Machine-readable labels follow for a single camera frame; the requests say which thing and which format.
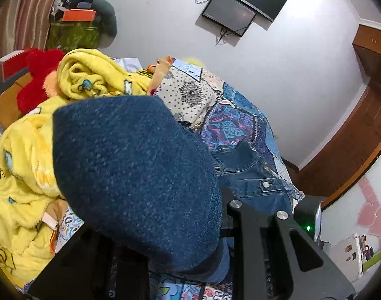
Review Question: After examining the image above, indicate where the red plush toy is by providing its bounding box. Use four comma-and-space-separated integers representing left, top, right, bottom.
17, 47, 66, 115

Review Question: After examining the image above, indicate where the orange box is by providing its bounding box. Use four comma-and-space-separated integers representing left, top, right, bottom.
62, 9, 96, 23

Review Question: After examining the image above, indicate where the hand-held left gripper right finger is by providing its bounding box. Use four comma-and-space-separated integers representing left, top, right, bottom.
226, 198, 357, 300

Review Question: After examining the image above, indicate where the yellow plush toy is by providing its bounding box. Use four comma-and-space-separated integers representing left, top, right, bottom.
182, 57, 207, 69

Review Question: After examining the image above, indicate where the yellow cartoon fleece blanket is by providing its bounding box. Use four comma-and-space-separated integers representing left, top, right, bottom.
0, 48, 161, 288

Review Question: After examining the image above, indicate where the red and grey box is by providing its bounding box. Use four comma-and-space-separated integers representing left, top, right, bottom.
0, 50, 33, 83

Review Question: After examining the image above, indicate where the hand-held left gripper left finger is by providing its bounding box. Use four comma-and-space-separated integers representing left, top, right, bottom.
28, 226, 151, 300

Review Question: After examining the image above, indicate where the white printed box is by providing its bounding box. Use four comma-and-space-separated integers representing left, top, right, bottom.
330, 234, 381, 283

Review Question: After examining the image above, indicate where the wooden wardrobe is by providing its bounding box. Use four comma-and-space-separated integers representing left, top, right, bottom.
352, 22, 381, 80

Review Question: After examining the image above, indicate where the patchwork printed bedspread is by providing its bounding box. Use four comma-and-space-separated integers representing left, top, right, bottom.
54, 58, 305, 300

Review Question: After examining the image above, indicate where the striped brown curtain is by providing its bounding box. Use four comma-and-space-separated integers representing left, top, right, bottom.
0, 0, 67, 90

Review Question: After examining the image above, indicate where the blue denim jacket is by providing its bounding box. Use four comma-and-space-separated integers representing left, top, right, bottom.
52, 95, 304, 285

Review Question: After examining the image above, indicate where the green patterned cloth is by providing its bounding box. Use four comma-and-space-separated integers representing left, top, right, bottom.
47, 21, 102, 51

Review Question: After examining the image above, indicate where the small black wall monitor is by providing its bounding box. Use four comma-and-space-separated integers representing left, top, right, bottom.
201, 0, 257, 37

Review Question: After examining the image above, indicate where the wooden box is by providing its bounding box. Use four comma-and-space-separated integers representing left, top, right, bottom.
0, 76, 30, 127

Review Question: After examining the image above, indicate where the black monitor cable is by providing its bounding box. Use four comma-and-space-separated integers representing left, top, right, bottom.
216, 27, 230, 46

